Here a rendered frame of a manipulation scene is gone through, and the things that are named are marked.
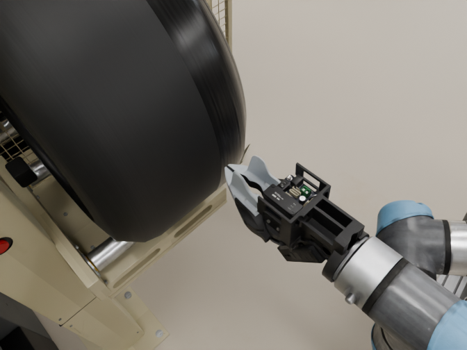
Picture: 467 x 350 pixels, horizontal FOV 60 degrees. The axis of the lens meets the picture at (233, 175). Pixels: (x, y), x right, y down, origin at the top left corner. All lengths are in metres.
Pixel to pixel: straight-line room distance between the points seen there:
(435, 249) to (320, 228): 0.17
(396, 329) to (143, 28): 0.44
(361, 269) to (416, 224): 0.17
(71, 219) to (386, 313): 0.80
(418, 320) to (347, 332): 1.35
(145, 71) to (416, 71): 2.28
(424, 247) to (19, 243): 0.66
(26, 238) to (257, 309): 1.14
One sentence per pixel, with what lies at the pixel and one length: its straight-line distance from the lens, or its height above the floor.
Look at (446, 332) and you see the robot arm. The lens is 0.45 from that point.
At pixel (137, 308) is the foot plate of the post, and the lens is 1.79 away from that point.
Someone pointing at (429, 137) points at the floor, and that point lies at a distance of 2.37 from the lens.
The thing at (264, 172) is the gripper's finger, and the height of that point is 1.25.
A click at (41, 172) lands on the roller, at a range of 1.04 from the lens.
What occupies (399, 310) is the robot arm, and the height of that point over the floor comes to 1.30.
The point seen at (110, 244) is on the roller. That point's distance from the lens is 0.88.
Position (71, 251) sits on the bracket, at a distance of 0.87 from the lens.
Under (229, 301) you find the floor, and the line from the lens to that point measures 1.76.
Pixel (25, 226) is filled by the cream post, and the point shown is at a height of 1.07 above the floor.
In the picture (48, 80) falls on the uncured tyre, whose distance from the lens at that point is 0.50.
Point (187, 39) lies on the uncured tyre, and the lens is 0.54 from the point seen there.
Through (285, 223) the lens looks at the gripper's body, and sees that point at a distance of 0.46.
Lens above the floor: 1.71
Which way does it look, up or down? 59 degrees down
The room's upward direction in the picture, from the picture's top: straight up
